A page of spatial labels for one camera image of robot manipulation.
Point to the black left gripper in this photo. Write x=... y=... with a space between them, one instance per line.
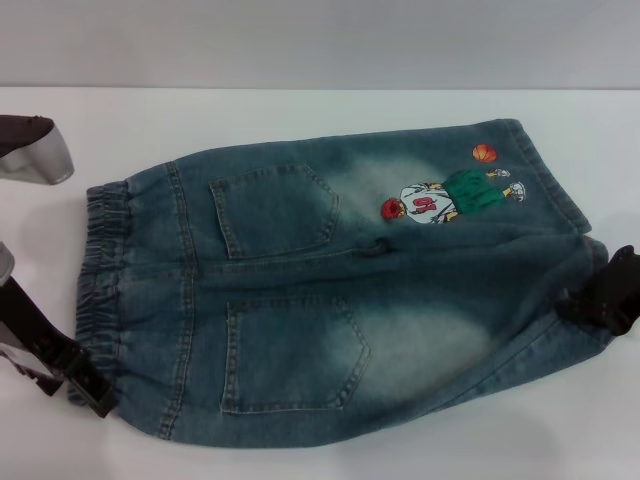
x=30 y=325

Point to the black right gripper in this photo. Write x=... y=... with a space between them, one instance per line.
x=622 y=295

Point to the blue denim shorts with print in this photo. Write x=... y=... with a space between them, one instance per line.
x=320 y=300

